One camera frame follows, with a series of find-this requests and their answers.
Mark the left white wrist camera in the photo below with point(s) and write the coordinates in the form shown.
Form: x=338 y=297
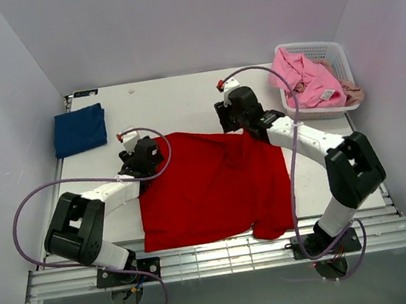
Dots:
x=128 y=138

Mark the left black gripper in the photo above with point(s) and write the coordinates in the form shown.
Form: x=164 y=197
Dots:
x=129 y=166

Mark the small blue label sticker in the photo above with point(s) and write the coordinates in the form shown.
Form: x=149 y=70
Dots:
x=85 y=93

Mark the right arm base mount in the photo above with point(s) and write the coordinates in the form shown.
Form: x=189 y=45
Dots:
x=334 y=265

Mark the pink t-shirt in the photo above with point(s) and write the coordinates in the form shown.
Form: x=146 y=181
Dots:
x=314 y=85

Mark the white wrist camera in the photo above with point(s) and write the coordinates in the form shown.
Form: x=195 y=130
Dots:
x=225 y=87
x=128 y=138

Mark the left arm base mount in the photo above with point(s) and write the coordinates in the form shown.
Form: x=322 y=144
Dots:
x=128 y=288

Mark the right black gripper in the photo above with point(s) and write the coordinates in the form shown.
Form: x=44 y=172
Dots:
x=224 y=117

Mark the white plastic laundry basket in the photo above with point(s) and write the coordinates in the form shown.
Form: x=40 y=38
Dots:
x=333 y=53

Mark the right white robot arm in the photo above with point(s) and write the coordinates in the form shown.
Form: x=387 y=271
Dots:
x=353 y=169

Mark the red t-shirt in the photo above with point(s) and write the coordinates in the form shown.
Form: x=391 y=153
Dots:
x=216 y=186

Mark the beige garment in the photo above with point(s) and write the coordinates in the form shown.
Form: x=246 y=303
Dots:
x=354 y=94

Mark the folded blue t-shirt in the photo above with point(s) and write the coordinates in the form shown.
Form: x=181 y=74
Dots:
x=79 y=131

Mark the aluminium table frame rail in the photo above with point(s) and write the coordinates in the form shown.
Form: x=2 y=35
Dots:
x=383 y=228

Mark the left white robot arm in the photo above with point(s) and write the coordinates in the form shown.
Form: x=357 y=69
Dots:
x=76 y=229

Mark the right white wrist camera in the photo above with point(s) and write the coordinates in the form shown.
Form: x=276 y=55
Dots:
x=225 y=87

